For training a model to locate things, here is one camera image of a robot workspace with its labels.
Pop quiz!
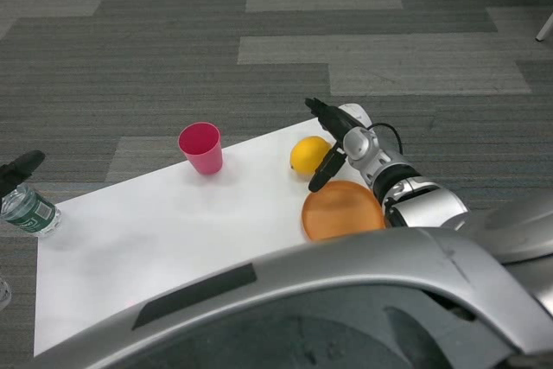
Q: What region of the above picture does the pink plastic cup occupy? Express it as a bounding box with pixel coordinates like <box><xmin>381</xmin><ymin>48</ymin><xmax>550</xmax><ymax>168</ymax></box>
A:
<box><xmin>178</xmin><ymin>122</ymin><xmax>224</xmax><ymax>176</ymax></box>

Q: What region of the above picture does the yellow lemon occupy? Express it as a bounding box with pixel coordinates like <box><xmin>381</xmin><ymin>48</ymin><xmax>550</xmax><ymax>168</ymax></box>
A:
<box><xmin>289</xmin><ymin>137</ymin><xmax>333</xmax><ymax>176</ymax></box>

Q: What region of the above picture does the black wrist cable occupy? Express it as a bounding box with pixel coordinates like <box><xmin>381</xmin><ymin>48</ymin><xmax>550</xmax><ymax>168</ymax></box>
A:
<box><xmin>366</xmin><ymin>122</ymin><xmax>405</xmax><ymax>155</ymax></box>

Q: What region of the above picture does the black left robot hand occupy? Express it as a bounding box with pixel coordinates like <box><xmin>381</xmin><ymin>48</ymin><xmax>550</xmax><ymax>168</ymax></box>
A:
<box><xmin>0</xmin><ymin>150</ymin><xmax>47</xmax><ymax>200</ymax></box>

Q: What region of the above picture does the clear green-label water bottle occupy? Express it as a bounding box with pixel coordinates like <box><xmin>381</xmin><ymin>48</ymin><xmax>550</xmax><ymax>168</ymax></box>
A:
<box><xmin>0</xmin><ymin>182</ymin><xmax>62</xmax><ymax>237</ymax></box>

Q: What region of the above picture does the orange round plate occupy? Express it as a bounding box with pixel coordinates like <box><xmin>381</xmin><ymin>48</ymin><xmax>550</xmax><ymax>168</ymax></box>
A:
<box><xmin>301</xmin><ymin>180</ymin><xmax>387</xmax><ymax>243</ymax></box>

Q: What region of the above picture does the white table leg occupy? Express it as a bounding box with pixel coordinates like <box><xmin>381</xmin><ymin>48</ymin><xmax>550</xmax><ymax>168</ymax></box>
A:
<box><xmin>534</xmin><ymin>10</ymin><xmax>553</xmax><ymax>43</ymax></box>

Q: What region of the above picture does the silver robot chest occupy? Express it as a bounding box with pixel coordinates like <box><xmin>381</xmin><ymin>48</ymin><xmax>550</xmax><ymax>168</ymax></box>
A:
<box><xmin>0</xmin><ymin>226</ymin><xmax>553</xmax><ymax>369</ymax></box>

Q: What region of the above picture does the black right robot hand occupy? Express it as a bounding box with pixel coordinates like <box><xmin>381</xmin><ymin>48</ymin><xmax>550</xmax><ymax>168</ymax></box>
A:
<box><xmin>304</xmin><ymin>97</ymin><xmax>365</xmax><ymax>193</ymax></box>

